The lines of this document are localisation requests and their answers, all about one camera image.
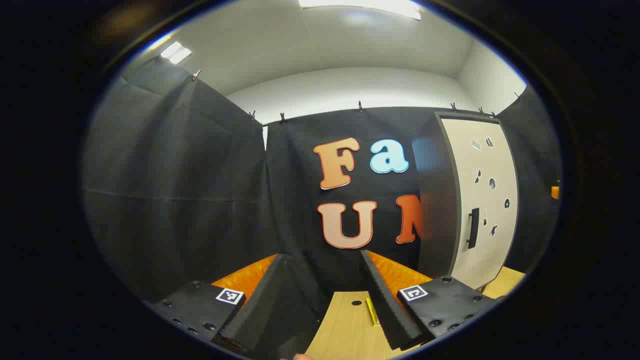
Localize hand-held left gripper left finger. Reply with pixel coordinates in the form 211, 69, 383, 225
144, 253, 289, 352

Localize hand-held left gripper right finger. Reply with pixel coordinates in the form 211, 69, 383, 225
360, 249, 505, 352

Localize white cabinet door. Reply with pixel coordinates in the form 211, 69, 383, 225
440, 117, 519, 290

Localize grey cabinet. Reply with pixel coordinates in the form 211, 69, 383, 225
416, 111, 521, 293

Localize black backdrop cloth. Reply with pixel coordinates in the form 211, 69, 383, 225
82, 56, 562, 346

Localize row of cloth clips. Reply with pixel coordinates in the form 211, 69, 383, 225
191, 69, 523, 126

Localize black door handle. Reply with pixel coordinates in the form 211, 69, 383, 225
466, 207, 481, 250

